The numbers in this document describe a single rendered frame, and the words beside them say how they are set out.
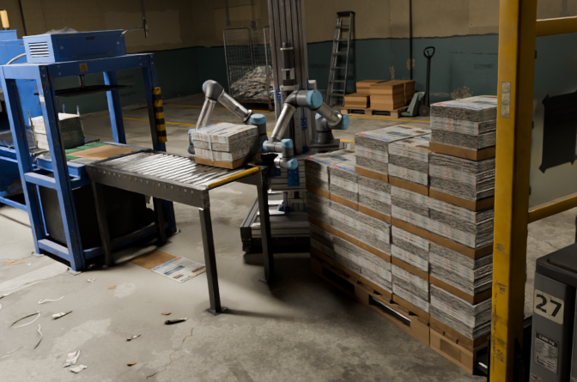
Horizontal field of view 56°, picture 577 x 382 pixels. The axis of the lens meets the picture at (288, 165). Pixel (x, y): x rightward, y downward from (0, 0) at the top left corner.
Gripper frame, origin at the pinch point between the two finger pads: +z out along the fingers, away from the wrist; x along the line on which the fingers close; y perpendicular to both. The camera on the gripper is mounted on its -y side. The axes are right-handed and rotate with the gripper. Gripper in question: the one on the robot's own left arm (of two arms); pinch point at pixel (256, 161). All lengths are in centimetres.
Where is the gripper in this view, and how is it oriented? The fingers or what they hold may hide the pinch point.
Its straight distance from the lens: 373.6
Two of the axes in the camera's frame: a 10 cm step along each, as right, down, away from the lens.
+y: -0.8, -9.6, -2.6
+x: -6.5, 2.5, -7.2
